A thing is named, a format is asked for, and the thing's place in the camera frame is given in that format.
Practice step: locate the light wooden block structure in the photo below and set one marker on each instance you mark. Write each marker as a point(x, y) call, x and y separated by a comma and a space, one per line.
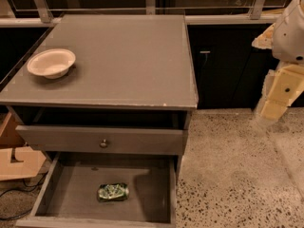
point(17, 160)

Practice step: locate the grey drawer cabinet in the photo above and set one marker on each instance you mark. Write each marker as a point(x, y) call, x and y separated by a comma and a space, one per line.
point(131, 71)

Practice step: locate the metal glass railing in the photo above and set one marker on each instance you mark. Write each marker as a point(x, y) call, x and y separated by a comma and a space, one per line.
point(45, 13)

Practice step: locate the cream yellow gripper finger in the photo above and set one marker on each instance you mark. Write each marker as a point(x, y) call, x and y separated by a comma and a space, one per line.
point(283, 85)

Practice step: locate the grey top drawer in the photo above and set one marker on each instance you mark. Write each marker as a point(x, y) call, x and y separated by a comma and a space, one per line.
point(120, 140)

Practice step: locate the dark cabinet with handle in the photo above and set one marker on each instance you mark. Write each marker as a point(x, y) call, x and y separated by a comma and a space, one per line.
point(229, 71)

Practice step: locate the round metal drawer knob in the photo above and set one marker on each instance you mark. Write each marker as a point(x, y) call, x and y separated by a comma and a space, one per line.
point(104, 143)

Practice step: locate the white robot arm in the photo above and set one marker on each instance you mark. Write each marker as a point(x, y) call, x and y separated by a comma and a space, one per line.
point(293, 15)

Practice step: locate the open grey middle drawer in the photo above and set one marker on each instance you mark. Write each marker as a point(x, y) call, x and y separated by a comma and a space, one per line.
point(68, 197)

